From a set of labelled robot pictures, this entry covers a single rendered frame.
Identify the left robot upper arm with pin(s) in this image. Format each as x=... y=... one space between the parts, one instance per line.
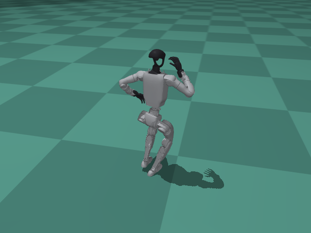
x=131 y=79

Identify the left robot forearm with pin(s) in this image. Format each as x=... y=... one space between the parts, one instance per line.
x=129 y=90

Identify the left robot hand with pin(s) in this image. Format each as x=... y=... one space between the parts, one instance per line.
x=139 y=95

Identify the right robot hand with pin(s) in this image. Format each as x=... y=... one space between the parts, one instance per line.
x=177 y=65

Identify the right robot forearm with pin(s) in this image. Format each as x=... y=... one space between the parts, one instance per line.
x=186 y=82

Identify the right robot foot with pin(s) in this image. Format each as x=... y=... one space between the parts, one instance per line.
x=151 y=173

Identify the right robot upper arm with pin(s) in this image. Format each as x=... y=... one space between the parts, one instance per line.
x=171 y=80

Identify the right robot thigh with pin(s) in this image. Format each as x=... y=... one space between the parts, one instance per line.
x=166 y=128

